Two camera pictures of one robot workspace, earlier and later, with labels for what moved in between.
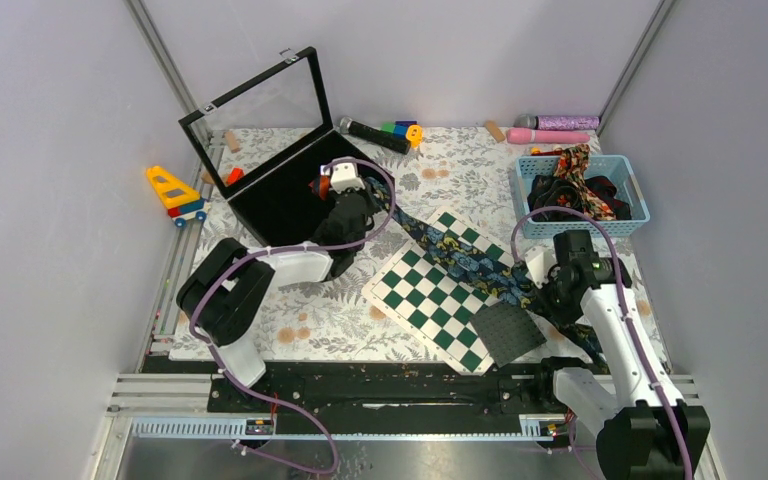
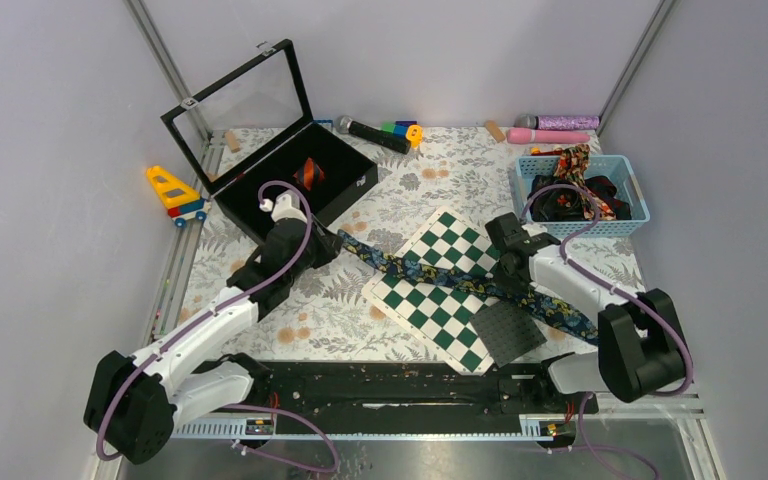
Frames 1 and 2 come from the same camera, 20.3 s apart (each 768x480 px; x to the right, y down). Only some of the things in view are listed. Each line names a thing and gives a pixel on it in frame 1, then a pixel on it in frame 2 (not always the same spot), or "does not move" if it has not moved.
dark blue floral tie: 497,274 → 528,300
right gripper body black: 562,306 → 502,279
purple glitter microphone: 554,122 does not move
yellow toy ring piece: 414,134 does not move
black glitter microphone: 375,136 does not move
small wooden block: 492,128 does not move
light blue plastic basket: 611,166 does not move
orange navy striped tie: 321,186 → 309,174
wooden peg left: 233,143 does not move
